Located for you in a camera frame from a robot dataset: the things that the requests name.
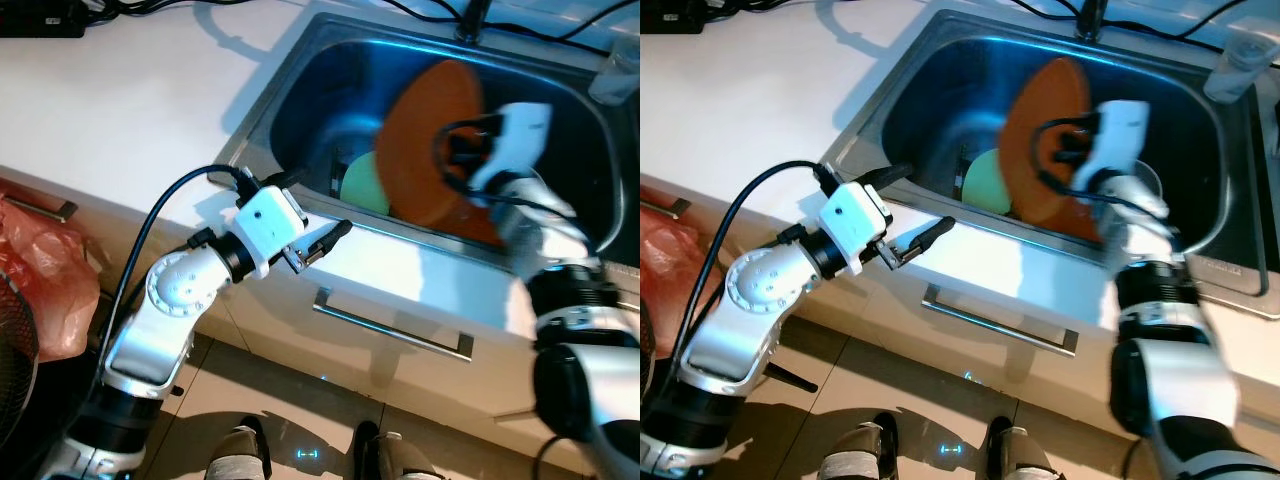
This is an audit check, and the orange plastic plate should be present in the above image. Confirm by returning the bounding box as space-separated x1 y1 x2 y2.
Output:
998 55 1111 241
375 58 506 246

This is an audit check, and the green plastic plate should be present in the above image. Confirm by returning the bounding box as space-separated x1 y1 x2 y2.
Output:
962 148 1013 213
338 150 393 216

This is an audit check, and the stainless steel sink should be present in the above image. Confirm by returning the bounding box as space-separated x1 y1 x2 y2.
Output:
820 8 1280 321
215 12 641 301

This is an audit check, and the black faucet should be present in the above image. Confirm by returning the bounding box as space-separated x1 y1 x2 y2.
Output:
455 0 493 43
1075 0 1111 41

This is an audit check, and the clear drinking cup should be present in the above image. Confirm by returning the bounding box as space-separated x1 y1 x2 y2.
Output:
1205 40 1269 104
588 48 641 107

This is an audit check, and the robot left leg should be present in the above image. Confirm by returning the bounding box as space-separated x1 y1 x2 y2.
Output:
205 415 273 480
815 412 901 480

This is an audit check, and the robot leg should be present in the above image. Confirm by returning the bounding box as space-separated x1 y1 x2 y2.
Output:
350 420 441 480
205 415 273 480
985 415 1061 480
815 412 901 480

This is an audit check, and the robot right leg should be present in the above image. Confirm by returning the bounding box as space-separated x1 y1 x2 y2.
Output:
350 420 441 480
985 415 1061 480

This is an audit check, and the red plastic bag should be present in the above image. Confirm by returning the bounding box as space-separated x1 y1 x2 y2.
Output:
640 210 691 331
0 195 101 361

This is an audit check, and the black power strip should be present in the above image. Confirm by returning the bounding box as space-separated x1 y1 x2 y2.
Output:
640 0 707 34
0 5 87 39

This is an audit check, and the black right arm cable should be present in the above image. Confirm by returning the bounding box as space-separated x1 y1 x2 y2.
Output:
430 115 601 261
1040 115 1201 251

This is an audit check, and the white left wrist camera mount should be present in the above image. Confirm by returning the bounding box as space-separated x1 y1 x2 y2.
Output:
233 183 309 279
818 180 894 276

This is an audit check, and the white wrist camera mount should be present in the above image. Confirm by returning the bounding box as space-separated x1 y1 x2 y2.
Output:
818 180 894 276
468 102 554 196
1080 100 1161 196
233 183 309 279

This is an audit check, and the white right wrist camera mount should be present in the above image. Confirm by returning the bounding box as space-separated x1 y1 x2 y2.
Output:
468 102 554 196
1080 100 1161 196

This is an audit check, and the black cable on counter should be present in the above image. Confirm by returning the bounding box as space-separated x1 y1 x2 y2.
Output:
1000 0 1280 46
380 0 641 46

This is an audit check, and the black wire fan guard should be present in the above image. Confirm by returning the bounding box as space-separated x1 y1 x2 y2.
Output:
0 270 41 451

